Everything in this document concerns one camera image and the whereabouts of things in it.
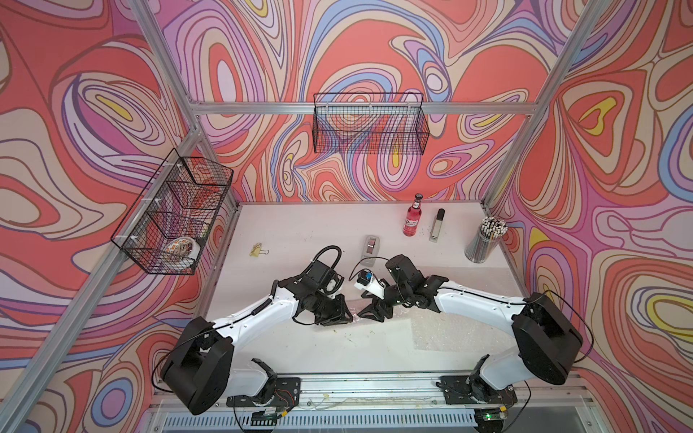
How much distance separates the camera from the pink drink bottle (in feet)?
3.19

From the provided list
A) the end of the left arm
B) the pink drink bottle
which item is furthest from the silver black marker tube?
the end of the left arm

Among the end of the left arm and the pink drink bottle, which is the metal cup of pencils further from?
the end of the left arm

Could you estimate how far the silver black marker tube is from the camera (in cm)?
109

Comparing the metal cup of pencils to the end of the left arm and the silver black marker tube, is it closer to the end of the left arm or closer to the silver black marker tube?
the silver black marker tube

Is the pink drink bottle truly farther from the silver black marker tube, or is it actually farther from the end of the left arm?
the end of the left arm

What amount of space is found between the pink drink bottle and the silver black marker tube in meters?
0.07

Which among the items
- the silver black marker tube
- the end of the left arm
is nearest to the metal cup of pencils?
the silver black marker tube
